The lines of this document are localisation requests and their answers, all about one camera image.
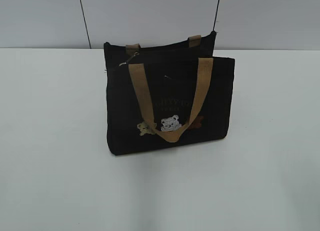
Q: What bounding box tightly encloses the black canvas tote bag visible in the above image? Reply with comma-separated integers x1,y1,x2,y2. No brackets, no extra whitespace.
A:
103,31,235,156

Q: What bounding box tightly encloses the silver zipper pull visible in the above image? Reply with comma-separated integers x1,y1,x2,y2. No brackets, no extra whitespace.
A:
118,51,140,67

